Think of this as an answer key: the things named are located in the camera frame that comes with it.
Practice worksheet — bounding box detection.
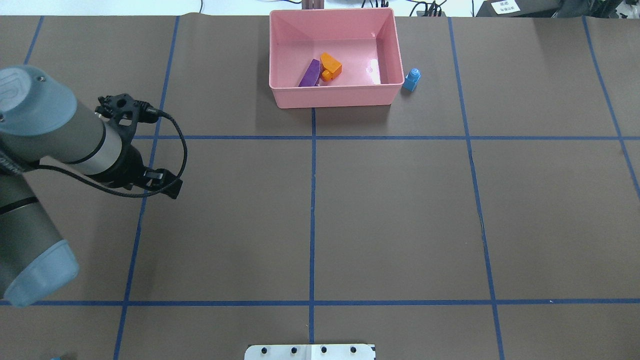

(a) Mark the small blue toy block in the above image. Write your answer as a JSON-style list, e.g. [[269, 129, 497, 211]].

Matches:
[[402, 68, 422, 92]]

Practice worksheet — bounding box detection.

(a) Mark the pink plastic box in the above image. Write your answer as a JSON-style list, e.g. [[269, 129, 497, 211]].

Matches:
[[269, 7, 405, 109]]

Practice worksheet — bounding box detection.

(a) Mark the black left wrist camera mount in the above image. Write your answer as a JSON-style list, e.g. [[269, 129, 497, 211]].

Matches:
[[94, 93, 161, 146]]

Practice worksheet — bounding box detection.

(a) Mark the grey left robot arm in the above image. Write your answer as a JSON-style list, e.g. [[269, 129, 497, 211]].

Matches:
[[0, 64, 188, 308]]

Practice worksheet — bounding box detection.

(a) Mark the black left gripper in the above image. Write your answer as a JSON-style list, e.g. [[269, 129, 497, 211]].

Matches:
[[94, 144, 183, 199]]

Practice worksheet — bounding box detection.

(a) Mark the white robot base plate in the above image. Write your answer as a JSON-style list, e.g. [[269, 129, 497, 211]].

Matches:
[[244, 343, 377, 360]]

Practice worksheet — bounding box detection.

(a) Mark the black device with label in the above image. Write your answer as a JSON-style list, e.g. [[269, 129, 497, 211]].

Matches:
[[475, 0, 562, 18]]

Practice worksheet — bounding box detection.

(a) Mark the orange sloped toy block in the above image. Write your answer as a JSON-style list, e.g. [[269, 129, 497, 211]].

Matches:
[[320, 52, 343, 82]]

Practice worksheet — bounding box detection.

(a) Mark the purple sloped toy block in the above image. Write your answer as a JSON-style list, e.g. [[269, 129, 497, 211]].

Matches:
[[298, 58, 323, 88]]

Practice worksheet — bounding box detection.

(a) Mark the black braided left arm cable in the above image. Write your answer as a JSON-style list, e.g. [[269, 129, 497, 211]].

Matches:
[[37, 112, 189, 199]]

